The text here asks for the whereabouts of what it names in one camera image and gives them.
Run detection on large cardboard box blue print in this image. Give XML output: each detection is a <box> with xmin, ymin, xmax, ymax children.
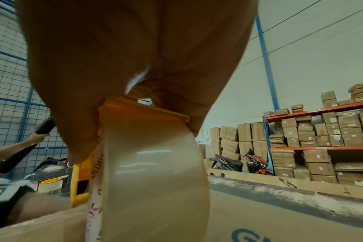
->
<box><xmin>0</xmin><ymin>187</ymin><xmax>363</xmax><ymax>242</ymax></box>

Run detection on person's left forearm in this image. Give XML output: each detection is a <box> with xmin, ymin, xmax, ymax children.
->
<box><xmin>3</xmin><ymin>189</ymin><xmax>72</xmax><ymax>226</ymax></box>

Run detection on blue wire mesh fence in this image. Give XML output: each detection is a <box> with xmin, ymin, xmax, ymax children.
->
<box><xmin>0</xmin><ymin>0</ymin><xmax>72</xmax><ymax>171</ymax></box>

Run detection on small tape roll with dispenser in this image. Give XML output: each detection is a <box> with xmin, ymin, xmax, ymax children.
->
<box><xmin>37</xmin><ymin>176</ymin><xmax>69</xmax><ymax>195</ymax></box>

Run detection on cardboard boxes on shelf rack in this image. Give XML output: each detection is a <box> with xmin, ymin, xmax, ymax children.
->
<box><xmin>263</xmin><ymin>83</ymin><xmax>363</xmax><ymax>188</ymax></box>

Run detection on blue steel column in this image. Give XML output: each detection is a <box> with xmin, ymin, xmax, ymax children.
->
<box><xmin>254</xmin><ymin>13</ymin><xmax>280</xmax><ymax>117</ymax></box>

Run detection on yellow handheld tape dispenser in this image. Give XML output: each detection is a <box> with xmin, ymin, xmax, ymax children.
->
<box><xmin>70</xmin><ymin>96</ymin><xmax>190</xmax><ymax>209</ymax></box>

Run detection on another person's forearm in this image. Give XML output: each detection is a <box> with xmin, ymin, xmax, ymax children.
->
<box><xmin>0</xmin><ymin>132</ymin><xmax>50</xmax><ymax>164</ymax></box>

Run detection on black wall cable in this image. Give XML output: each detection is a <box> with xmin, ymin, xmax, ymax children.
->
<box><xmin>236</xmin><ymin>13</ymin><xmax>363</xmax><ymax>69</ymax></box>
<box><xmin>250</xmin><ymin>0</ymin><xmax>344</xmax><ymax>41</ymax></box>

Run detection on clear packing tape roll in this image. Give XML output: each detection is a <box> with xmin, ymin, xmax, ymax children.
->
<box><xmin>85</xmin><ymin>107</ymin><xmax>211</xmax><ymax>242</ymax></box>

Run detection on person's right hand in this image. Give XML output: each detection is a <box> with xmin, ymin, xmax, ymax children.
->
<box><xmin>15</xmin><ymin>0</ymin><xmax>258</xmax><ymax>164</ymax></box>

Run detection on stack of floor cardboard boxes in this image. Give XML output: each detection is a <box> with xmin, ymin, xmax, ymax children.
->
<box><xmin>199</xmin><ymin>122</ymin><xmax>271</xmax><ymax>173</ymax></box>

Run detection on orange and blue shelf rack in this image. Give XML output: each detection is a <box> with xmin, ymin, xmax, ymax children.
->
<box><xmin>262</xmin><ymin>100</ymin><xmax>363</xmax><ymax>180</ymax></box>

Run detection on red and black motor scooter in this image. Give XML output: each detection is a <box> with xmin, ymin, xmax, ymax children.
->
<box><xmin>243</xmin><ymin>148</ymin><xmax>274</xmax><ymax>176</ymax></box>

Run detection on black handheld tool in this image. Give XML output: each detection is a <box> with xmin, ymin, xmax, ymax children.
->
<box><xmin>0</xmin><ymin>115</ymin><xmax>57</xmax><ymax>173</ymax></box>

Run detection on black wrist camera strap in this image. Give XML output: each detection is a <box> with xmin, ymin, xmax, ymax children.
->
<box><xmin>0</xmin><ymin>177</ymin><xmax>36</xmax><ymax>228</ymax></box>

